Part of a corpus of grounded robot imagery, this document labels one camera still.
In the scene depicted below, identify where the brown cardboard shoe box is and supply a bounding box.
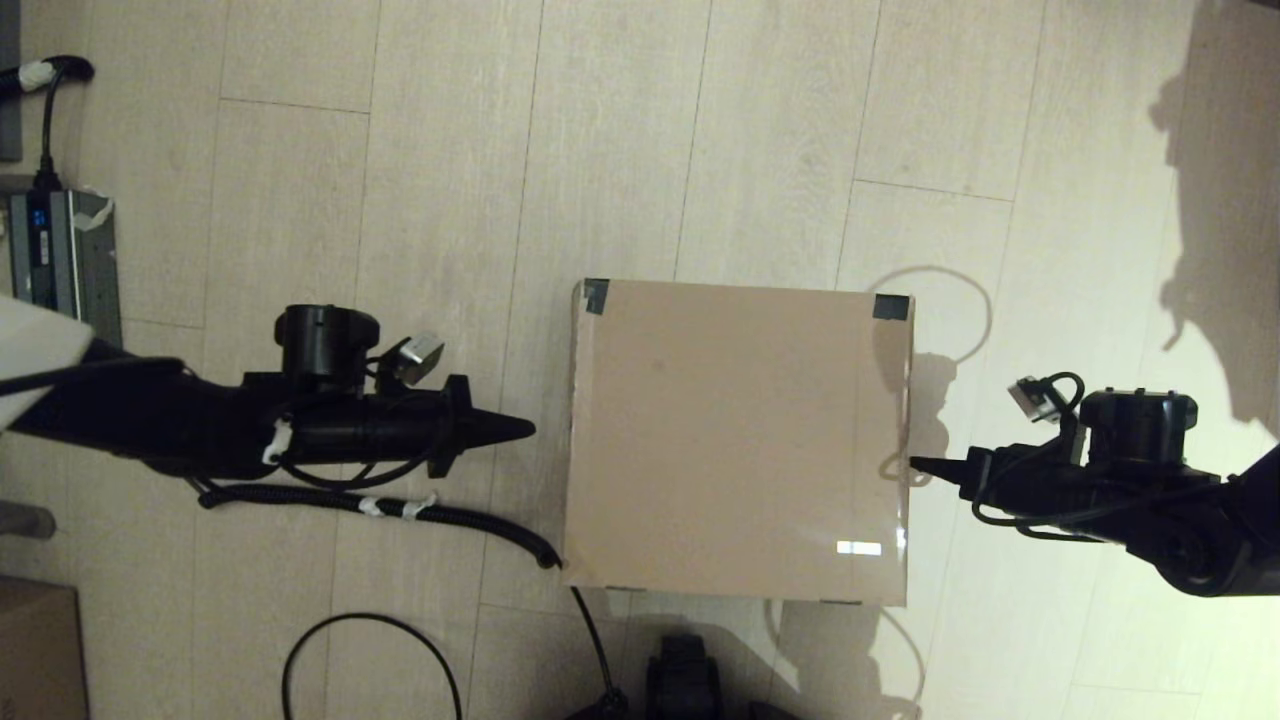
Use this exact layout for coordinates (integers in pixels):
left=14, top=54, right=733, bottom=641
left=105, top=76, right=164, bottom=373
left=562, top=278, right=916, bottom=608

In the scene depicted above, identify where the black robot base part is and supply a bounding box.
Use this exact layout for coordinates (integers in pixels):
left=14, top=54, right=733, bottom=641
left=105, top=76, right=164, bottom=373
left=645, top=633, right=723, bottom=720

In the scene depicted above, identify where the grey power supply unit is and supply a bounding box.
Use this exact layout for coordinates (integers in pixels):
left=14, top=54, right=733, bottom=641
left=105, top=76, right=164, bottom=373
left=8, top=188, right=123, bottom=346

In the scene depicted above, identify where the grey furniture foot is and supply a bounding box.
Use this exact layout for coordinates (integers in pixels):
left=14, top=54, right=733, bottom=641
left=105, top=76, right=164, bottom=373
left=0, top=500, right=56, bottom=541

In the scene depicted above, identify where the brown cardboard carton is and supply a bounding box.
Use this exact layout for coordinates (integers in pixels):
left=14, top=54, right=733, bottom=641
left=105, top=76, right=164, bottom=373
left=0, top=578, right=89, bottom=720

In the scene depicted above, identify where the dark grey panel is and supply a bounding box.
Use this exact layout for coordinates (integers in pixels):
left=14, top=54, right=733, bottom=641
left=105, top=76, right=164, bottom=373
left=0, top=0, right=23, bottom=163

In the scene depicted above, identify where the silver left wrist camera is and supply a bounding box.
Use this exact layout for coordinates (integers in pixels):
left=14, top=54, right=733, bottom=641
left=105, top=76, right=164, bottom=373
left=383, top=335, right=446, bottom=386

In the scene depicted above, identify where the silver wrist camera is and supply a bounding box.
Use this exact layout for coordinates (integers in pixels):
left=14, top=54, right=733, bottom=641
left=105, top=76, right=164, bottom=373
left=1008, top=376, right=1063, bottom=423
left=383, top=335, right=446, bottom=386

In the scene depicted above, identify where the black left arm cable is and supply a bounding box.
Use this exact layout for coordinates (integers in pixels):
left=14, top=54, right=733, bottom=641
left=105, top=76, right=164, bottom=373
left=265, top=420, right=441, bottom=493

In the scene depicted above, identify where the black corrugated power cable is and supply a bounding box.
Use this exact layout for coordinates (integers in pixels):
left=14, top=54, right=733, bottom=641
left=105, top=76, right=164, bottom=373
left=195, top=480, right=629, bottom=720

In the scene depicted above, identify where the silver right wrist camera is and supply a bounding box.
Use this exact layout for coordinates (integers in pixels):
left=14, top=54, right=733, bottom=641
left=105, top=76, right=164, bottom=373
left=1008, top=376, right=1063, bottom=423

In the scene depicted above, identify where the thin black looped cable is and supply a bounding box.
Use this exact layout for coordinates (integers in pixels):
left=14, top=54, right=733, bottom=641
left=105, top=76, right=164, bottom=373
left=282, top=613, right=464, bottom=720

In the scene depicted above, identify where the black cord with white tape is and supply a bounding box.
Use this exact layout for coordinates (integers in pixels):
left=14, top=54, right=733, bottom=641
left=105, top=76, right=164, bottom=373
left=0, top=55, right=96, bottom=191

